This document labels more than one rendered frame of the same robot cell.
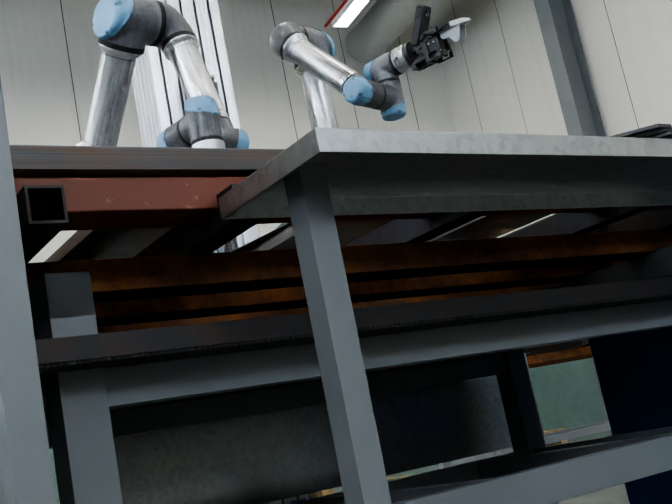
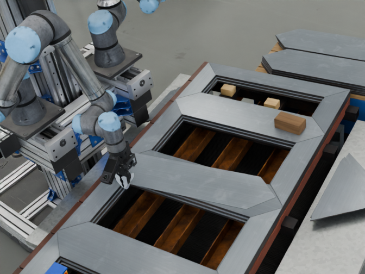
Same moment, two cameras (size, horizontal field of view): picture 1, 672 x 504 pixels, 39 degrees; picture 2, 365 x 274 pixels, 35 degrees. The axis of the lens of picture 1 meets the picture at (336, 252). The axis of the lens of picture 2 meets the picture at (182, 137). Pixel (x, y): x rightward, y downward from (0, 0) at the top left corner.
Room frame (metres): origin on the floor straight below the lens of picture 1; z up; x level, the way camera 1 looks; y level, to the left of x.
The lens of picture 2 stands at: (0.32, 0.50, 2.45)
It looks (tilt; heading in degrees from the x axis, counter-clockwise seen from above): 39 degrees down; 343
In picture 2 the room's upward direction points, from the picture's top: 11 degrees counter-clockwise
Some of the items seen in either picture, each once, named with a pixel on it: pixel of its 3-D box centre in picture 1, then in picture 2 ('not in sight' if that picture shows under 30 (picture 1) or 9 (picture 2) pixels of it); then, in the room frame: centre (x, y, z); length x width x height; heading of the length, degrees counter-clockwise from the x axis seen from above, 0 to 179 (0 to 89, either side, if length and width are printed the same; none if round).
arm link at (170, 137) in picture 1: (186, 139); (89, 122); (2.11, 0.29, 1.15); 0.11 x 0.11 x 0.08; 44
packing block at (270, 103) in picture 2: not in sight; (271, 105); (2.22, -0.55, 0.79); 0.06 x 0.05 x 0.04; 35
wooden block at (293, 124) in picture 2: not in sight; (290, 123); (1.97, -0.50, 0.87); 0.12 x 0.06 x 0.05; 29
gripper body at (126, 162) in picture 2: not in sight; (121, 157); (2.03, 0.23, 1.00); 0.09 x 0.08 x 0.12; 125
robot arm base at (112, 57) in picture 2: not in sight; (107, 50); (2.69, 0.04, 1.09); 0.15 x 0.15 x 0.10
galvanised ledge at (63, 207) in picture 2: not in sight; (130, 151); (2.44, 0.12, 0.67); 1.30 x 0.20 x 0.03; 125
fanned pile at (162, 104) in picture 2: not in sight; (171, 105); (2.61, -0.19, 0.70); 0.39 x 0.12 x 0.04; 125
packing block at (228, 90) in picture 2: not in sight; (228, 89); (2.44, -0.44, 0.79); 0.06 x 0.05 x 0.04; 35
